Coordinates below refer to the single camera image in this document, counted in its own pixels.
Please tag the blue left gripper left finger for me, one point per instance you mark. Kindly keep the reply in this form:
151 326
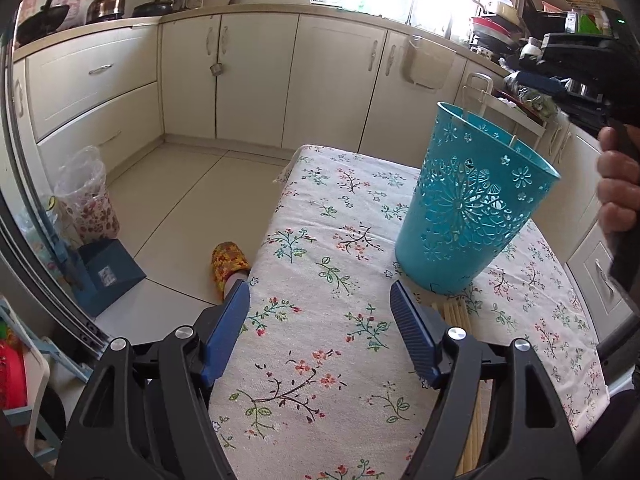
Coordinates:
222 334

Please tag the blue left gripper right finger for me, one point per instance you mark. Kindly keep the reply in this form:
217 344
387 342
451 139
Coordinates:
424 350

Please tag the wooden chopstick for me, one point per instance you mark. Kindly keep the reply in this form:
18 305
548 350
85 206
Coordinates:
454 313

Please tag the cream kitchen cabinets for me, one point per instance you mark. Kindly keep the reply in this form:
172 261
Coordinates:
255 82

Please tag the person's right hand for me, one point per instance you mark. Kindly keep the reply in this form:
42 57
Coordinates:
618 188

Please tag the yellow patterned slipper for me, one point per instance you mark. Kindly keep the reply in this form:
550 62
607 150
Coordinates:
228 264

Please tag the floral white tablecloth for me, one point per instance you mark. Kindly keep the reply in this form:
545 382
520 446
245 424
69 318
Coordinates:
319 384

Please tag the blue cardboard box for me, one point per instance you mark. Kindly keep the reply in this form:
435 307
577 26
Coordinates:
107 272

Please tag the teal perforated plastic basket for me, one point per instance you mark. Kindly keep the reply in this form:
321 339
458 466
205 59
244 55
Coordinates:
477 188

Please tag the floral plastic bag bin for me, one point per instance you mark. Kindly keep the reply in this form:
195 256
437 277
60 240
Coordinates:
82 190

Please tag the white hanging plastic bin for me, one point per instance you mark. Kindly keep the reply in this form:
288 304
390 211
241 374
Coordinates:
427 63

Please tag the black dish rack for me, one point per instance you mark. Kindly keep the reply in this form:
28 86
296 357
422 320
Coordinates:
497 27

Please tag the metal kettle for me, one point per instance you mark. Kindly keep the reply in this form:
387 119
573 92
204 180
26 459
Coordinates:
105 10

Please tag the black wok pan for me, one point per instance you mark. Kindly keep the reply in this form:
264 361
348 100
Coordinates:
41 24

